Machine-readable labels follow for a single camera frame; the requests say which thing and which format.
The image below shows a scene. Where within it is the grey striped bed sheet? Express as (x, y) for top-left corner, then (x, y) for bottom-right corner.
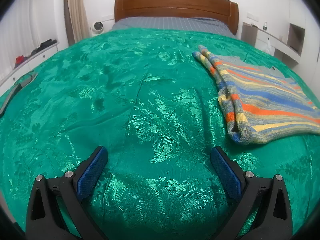
(111, 17), (239, 39)

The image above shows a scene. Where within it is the dark clothes pile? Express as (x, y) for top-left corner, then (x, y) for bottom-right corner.
(30, 39), (57, 55)

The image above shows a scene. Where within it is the beige curtain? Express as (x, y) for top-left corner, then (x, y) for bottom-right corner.
(64, 0), (90, 46)

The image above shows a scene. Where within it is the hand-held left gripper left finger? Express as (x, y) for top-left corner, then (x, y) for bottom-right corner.
(26, 146), (109, 240)

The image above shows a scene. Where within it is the grey strap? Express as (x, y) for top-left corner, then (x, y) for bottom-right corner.
(0, 72), (38, 117)

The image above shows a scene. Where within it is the striped knit sweater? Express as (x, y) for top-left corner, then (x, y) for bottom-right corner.
(192, 44), (320, 145)

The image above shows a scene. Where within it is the white built-in cabinet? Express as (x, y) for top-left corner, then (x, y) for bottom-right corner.
(241, 21), (320, 68)

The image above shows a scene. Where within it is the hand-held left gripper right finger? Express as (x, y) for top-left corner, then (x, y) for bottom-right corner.
(210, 147), (293, 240)

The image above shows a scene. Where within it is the green patterned bedspread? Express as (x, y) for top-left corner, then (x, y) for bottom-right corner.
(0, 27), (320, 240)

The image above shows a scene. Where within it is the white drawer unit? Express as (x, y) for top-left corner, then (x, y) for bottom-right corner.
(0, 40), (60, 88)

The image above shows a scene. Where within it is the brown wooden headboard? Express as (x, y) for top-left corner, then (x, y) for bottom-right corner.
(114, 0), (239, 35)

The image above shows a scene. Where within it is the white round fan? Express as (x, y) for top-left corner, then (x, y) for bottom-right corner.
(90, 21), (104, 36)

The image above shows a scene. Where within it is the white sheer curtain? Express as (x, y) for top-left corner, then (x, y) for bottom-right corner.
(0, 0), (42, 72)

